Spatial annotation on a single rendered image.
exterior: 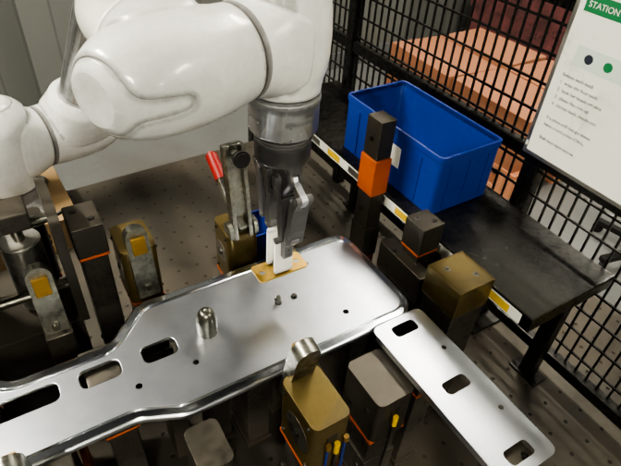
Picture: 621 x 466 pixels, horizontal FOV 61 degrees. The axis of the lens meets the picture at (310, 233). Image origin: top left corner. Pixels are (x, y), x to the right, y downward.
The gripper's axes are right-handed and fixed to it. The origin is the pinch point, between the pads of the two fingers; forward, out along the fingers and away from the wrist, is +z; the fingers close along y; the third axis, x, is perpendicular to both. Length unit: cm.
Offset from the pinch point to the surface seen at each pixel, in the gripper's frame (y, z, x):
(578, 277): 22, 9, 48
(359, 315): 8.8, 12.0, 10.4
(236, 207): -14.5, 1.9, -0.5
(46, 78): -255, 76, -5
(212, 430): 15.4, 13.0, -18.4
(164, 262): -50, 42, -6
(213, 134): -221, 113, 76
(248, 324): 2.0, 12.0, -6.5
